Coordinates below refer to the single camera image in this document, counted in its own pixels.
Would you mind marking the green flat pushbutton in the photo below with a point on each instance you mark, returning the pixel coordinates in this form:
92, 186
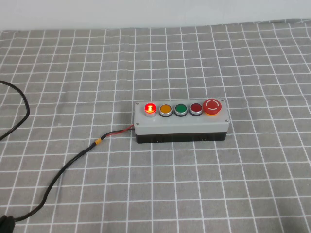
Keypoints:
180, 108

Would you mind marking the yellow flat pushbutton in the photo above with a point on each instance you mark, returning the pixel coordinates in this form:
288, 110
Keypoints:
165, 109

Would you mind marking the black power adapter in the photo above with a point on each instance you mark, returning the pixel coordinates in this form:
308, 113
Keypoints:
6, 224

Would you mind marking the red mushroom emergency stop button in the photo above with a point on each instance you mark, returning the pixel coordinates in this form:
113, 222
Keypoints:
212, 105

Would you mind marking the grey button control box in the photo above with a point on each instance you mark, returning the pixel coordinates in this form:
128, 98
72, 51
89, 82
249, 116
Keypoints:
182, 124

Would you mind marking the dark red flat pushbutton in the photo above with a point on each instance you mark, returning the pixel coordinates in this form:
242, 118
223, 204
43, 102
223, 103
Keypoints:
196, 107

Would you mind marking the red dome pushbutton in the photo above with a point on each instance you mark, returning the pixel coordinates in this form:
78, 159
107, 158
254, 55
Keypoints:
150, 108

